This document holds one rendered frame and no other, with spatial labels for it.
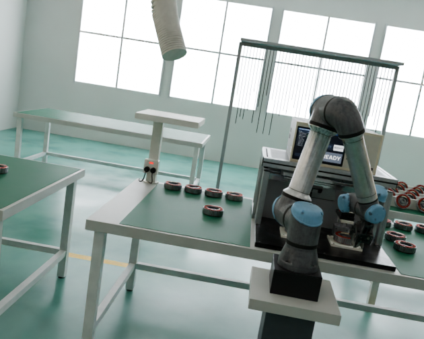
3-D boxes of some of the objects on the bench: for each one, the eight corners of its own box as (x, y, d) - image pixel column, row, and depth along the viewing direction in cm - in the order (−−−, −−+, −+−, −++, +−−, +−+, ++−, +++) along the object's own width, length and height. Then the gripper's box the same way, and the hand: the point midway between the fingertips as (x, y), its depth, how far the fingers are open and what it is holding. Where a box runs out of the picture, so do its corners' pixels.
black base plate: (395, 272, 229) (396, 267, 228) (254, 246, 232) (255, 241, 232) (372, 239, 275) (373, 235, 274) (254, 219, 279) (255, 215, 278)
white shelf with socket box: (187, 200, 296) (198, 122, 288) (125, 189, 298) (134, 111, 290) (194, 187, 331) (205, 118, 322) (138, 178, 333) (148, 109, 324)
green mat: (541, 299, 223) (541, 298, 223) (400, 274, 227) (400, 274, 226) (457, 235, 315) (458, 235, 315) (359, 218, 319) (359, 218, 319)
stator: (357, 247, 245) (359, 239, 244) (334, 243, 246) (336, 235, 245) (353, 240, 256) (355, 233, 255) (331, 236, 257) (332, 229, 256)
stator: (416, 251, 266) (418, 244, 266) (413, 255, 257) (415, 249, 256) (394, 244, 272) (396, 238, 271) (391, 249, 262) (392, 242, 261)
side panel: (256, 218, 280) (266, 161, 274) (251, 218, 280) (261, 161, 274) (256, 206, 307) (266, 155, 301) (252, 206, 307) (261, 153, 301)
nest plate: (362, 251, 243) (362, 249, 243) (330, 246, 244) (331, 243, 244) (356, 241, 258) (357, 239, 258) (326, 237, 259) (327, 234, 259)
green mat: (250, 247, 231) (250, 246, 231) (118, 223, 234) (118, 223, 234) (252, 200, 323) (252, 199, 323) (158, 183, 327) (158, 183, 327)
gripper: (358, 222, 210) (344, 256, 224) (380, 227, 209) (365, 259, 223) (357, 208, 217) (344, 241, 230) (378, 212, 216) (364, 245, 230)
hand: (355, 243), depth 228 cm, fingers closed
